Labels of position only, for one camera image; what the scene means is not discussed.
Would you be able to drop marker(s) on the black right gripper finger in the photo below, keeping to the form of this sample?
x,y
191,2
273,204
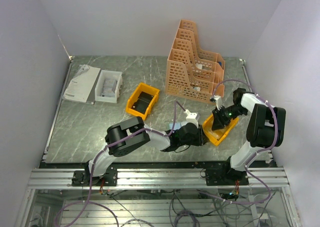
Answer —
x,y
226,122
218,123

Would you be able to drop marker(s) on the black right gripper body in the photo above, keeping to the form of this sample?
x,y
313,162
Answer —
x,y
225,114

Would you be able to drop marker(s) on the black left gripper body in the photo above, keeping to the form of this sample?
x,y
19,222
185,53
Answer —
x,y
197,140

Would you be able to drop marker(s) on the yellow bin with boxes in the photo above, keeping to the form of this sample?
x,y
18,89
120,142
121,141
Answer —
x,y
217,136

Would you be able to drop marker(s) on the green card holder wallet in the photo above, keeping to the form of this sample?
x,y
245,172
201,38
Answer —
x,y
175,126

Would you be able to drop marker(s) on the peach plastic file organizer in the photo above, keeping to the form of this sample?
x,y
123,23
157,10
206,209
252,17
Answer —
x,y
191,72

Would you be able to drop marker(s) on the yellow bin with black item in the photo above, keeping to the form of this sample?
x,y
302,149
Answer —
x,y
142,100

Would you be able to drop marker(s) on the white plastic box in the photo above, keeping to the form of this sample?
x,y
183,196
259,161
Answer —
x,y
108,86

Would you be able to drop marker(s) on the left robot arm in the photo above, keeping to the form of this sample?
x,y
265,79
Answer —
x,y
129,135

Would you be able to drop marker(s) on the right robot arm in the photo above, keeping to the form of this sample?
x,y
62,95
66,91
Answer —
x,y
265,130

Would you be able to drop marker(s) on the white paper booklet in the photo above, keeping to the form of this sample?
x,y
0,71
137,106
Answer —
x,y
81,87

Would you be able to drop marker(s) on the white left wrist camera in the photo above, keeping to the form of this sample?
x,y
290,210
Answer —
x,y
192,117

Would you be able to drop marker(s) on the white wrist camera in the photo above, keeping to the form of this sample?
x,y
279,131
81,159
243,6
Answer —
x,y
192,117
217,99

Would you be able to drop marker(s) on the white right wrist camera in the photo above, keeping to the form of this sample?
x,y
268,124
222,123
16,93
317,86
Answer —
x,y
217,99

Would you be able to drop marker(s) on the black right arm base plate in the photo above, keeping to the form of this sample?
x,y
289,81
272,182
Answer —
x,y
220,173

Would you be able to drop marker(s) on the aluminium frame rail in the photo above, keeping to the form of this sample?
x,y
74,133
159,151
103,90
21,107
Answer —
x,y
152,179

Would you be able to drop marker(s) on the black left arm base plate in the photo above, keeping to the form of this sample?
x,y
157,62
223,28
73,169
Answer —
x,y
81,178

